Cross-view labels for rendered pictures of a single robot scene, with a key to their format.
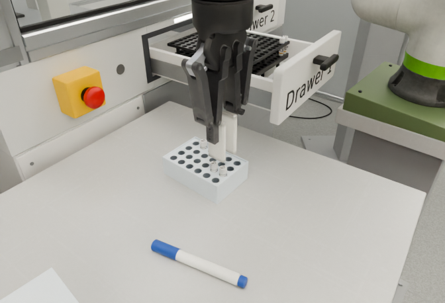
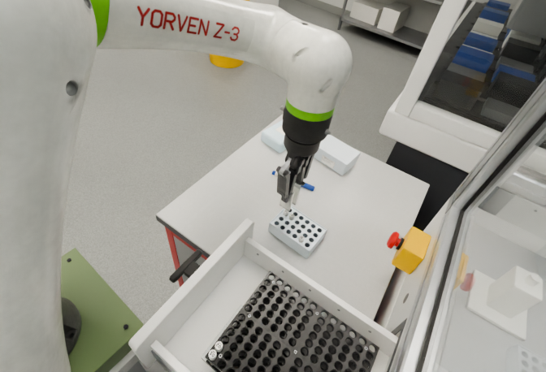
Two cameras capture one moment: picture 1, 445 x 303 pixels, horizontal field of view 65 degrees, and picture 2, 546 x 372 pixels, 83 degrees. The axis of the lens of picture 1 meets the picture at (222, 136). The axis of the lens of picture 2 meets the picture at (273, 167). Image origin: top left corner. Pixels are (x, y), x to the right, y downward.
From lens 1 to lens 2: 0.98 m
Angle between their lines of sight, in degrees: 102
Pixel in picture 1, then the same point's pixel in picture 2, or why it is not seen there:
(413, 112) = (94, 286)
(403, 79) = (67, 322)
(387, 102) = (109, 303)
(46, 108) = not seen: hidden behind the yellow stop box
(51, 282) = (343, 160)
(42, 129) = not seen: hidden behind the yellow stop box
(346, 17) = not seen: outside the picture
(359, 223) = (210, 196)
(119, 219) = (336, 205)
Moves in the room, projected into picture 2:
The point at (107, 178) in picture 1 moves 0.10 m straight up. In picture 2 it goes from (357, 234) to (370, 212)
